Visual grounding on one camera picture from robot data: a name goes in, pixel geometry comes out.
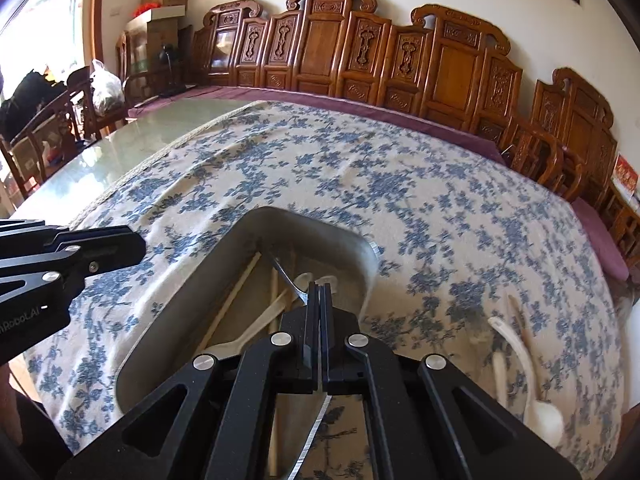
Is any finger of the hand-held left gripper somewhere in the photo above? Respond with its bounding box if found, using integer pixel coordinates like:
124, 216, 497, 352
0, 219, 142, 240
0, 234, 147, 307

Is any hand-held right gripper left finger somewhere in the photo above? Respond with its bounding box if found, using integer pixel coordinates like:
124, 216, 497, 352
55, 282, 321, 480

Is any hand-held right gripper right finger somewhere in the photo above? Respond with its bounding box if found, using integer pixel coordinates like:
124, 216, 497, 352
320, 284, 583, 480

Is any wooden chopstick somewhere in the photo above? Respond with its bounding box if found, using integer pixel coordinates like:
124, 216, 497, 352
197, 252, 263, 356

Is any metal tin box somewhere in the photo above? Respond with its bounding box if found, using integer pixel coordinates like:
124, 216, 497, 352
115, 205, 381, 413

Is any metal fork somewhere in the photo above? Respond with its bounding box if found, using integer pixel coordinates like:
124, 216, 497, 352
260, 246, 333, 480

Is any person's left forearm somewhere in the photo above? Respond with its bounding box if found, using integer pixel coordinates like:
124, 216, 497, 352
0, 364, 21, 411

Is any carved wooden chair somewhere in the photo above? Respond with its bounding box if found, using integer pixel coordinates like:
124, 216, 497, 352
0, 90, 86, 201
65, 65, 126, 141
116, 30, 132, 83

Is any black bag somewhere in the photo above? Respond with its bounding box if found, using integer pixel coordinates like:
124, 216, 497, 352
0, 69, 68, 141

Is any blue floral tablecloth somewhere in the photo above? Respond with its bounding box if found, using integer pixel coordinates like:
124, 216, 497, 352
22, 101, 626, 480

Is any white plastic bag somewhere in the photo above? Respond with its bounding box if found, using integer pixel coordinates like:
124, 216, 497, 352
90, 59, 126, 116

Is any black desk lamp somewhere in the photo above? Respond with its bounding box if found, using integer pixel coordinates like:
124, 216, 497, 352
159, 45, 182, 97

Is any purple bench cushion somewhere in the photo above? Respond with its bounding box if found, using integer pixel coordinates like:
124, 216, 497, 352
127, 85, 506, 166

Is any purple armchair cushion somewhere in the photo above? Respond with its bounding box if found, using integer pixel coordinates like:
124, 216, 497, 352
570, 197, 630, 281

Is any carved wooden sofa bench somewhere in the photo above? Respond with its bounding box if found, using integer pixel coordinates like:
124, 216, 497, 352
190, 0, 586, 201

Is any wooden side table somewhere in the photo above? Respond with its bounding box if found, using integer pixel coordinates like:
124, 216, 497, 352
617, 190, 640, 261

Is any carved wooden armchair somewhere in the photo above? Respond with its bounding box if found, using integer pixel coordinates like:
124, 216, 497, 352
530, 67, 640, 271

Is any wooden door frame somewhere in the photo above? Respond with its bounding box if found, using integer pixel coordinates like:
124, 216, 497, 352
82, 0, 108, 141

